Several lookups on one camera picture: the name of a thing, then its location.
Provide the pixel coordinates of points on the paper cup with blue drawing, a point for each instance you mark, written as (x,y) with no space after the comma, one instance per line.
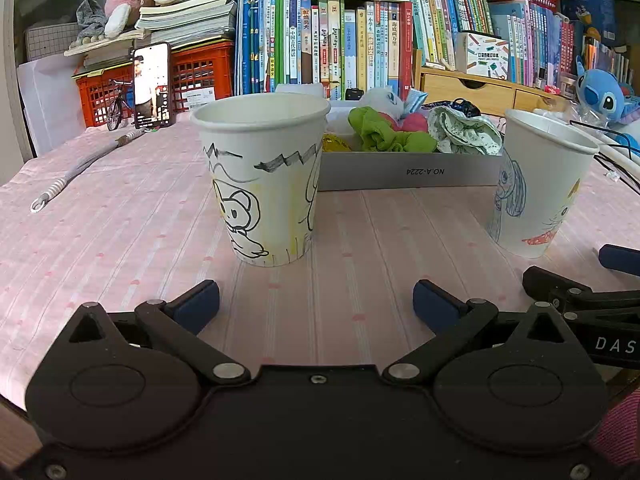
(542,180)

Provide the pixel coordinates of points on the row of books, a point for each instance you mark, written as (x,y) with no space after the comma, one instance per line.
(310,35)

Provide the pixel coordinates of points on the dark blue floral pouch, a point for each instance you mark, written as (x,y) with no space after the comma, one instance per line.
(465,107)

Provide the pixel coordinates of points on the green scrunchie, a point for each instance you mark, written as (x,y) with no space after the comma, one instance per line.
(380,132)

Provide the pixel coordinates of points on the blue round object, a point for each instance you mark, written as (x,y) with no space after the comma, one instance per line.
(631,142)

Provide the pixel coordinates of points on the light blue cloth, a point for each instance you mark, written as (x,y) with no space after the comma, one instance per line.
(416,102)

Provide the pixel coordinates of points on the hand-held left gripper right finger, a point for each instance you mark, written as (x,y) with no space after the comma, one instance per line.
(435,305)

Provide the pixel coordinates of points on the pink soft scrunchie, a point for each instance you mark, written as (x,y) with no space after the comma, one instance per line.
(414,122)

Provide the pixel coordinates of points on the white box with pencil print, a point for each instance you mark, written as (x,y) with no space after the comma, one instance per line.
(482,57)

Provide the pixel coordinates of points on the paper cup with mouse drawing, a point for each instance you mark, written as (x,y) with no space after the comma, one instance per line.
(270,185)

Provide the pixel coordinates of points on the small red toy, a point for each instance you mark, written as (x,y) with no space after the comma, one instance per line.
(551,90)

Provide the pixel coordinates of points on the blue plush toy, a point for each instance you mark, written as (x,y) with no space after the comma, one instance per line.
(602,92)

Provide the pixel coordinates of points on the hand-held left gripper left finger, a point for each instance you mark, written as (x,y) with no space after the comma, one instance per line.
(200,302)

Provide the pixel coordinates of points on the blue printed box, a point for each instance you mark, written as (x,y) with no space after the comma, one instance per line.
(585,5)

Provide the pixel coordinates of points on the stack of books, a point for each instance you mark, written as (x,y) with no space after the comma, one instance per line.
(190,15)

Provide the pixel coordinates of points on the gold sequin scrunchie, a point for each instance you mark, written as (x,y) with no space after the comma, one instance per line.
(336,143)

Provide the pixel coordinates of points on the wooden drawer organizer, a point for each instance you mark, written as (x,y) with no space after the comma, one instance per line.
(450,85)

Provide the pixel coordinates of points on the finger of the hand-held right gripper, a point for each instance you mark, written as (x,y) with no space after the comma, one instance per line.
(620,257)
(552,286)

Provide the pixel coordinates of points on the smartphone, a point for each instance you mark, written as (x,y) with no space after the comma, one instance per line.
(151,85)

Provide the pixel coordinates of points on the small pastel packet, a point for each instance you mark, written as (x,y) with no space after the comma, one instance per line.
(440,66)

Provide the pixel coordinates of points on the pink striped tablecloth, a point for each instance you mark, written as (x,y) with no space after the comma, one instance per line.
(150,240)

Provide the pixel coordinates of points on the green white patterned cloth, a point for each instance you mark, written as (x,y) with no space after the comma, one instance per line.
(465,132)

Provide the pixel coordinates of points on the miniature bicycle model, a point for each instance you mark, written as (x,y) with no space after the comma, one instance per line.
(116,110)

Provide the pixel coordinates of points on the pink knit clothing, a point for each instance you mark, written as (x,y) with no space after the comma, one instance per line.
(620,435)

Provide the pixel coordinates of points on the grid pattern board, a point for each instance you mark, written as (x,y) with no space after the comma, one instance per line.
(47,42)

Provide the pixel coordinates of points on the white board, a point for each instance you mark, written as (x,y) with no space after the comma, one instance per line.
(47,110)

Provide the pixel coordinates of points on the grey cardboard box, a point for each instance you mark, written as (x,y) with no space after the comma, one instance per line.
(400,172)

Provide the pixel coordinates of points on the red plastic crate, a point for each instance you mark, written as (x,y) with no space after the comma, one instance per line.
(200,75)

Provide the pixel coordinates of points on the grey plush toy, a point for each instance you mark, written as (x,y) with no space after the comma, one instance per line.
(92,17)

